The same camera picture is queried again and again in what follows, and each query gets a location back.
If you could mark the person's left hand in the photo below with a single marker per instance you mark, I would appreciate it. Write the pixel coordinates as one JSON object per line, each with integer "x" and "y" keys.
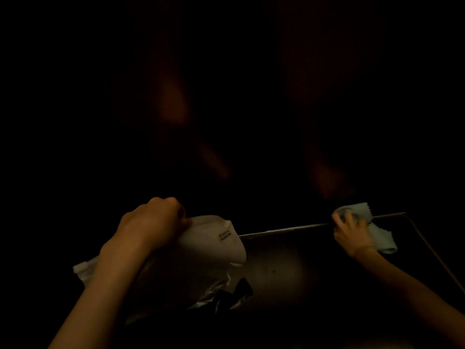
{"x": 149, "y": 223}

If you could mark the person's right forearm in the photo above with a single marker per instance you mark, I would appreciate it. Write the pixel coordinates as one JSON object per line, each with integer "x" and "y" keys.
{"x": 410, "y": 290}

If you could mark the person's right hand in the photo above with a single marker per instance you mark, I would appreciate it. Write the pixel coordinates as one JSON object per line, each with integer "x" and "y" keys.
{"x": 351, "y": 238}

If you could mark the person's left forearm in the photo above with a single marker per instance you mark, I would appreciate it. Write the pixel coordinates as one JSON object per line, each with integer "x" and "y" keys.
{"x": 101, "y": 298}

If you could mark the light blue cleaning cloth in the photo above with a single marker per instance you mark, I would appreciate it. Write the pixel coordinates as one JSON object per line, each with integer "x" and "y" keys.
{"x": 381, "y": 236}

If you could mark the black glossy wrapper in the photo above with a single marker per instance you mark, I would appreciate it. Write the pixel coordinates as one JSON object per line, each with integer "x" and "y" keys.
{"x": 234, "y": 294}

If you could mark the white plastic bag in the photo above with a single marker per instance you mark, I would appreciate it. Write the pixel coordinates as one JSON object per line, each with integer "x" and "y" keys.
{"x": 210, "y": 247}

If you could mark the person's right fingers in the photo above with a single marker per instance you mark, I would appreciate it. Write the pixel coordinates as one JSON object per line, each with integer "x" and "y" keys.
{"x": 348, "y": 219}

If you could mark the person's left fingers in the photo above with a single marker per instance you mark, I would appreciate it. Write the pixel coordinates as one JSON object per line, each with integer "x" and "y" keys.
{"x": 170, "y": 210}

